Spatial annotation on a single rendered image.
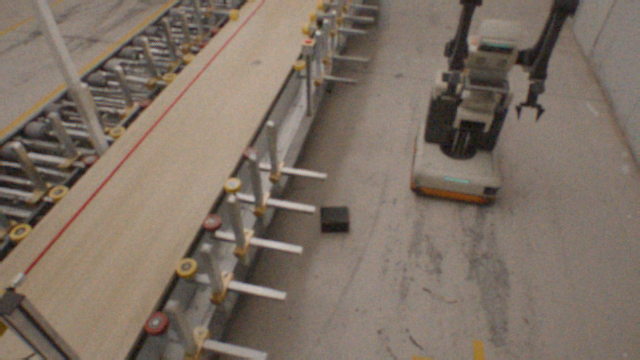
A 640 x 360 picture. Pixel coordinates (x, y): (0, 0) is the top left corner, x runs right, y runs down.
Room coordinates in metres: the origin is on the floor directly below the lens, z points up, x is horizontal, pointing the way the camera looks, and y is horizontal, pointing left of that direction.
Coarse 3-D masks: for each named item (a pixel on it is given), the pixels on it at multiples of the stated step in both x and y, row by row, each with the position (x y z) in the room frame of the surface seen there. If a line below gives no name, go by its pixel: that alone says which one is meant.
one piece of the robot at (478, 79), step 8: (472, 72) 2.28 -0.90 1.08; (480, 72) 2.28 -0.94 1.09; (488, 72) 2.27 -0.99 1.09; (496, 72) 2.26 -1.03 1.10; (464, 80) 2.26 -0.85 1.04; (472, 80) 2.26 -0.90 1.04; (480, 80) 2.26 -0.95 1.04; (488, 80) 2.26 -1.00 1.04; (496, 80) 2.25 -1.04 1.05; (504, 80) 2.24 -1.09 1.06; (464, 88) 2.22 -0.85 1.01; (472, 88) 2.20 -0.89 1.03; (480, 88) 2.19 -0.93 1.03; (488, 88) 2.18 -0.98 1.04; (496, 88) 2.17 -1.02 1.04; (504, 88) 2.17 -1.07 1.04; (504, 96) 2.20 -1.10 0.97
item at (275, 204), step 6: (240, 198) 1.47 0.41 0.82; (246, 198) 1.47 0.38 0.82; (252, 198) 1.47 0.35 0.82; (252, 204) 1.45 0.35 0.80; (270, 204) 1.43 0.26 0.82; (276, 204) 1.43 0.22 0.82; (282, 204) 1.43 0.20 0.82; (288, 204) 1.43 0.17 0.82; (294, 204) 1.43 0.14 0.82; (288, 210) 1.41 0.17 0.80; (294, 210) 1.40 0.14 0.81; (300, 210) 1.40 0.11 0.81; (306, 210) 1.39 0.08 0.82; (312, 210) 1.39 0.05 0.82
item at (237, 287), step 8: (192, 280) 0.98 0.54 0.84; (200, 280) 0.98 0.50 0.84; (208, 280) 0.98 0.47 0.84; (232, 288) 0.94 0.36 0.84; (240, 288) 0.94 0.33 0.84; (248, 288) 0.94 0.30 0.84; (256, 288) 0.94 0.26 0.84; (256, 296) 0.92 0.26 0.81; (264, 296) 0.91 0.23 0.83; (272, 296) 0.91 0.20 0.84; (280, 296) 0.91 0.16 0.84
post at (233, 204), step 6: (228, 198) 1.17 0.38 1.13; (234, 198) 1.17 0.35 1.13; (228, 204) 1.16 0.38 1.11; (234, 204) 1.15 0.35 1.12; (234, 210) 1.15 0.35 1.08; (240, 210) 1.18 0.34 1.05; (234, 216) 1.15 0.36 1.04; (240, 216) 1.18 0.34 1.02; (234, 222) 1.16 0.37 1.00; (240, 222) 1.17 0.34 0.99; (234, 228) 1.16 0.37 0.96; (240, 228) 1.16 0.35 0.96; (234, 234) 1.16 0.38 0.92; (240, 234) 1.15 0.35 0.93; (240, 240) 1.15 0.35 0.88; (240, 246) 1.16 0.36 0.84; (246, 258) 1.16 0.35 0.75
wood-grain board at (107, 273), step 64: (256, 0) 3.88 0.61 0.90; (192, 64) 2.69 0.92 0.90; (192, 128) 1.94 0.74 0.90; (256, 128) 1.95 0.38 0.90; (128, 192) 1.42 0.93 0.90; (192, 192) 1.43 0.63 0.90; (64, 256) 1.05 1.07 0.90; (128, 256) 1.05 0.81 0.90; (64, 320) 0.76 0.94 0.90; (128, 320) 0.76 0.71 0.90
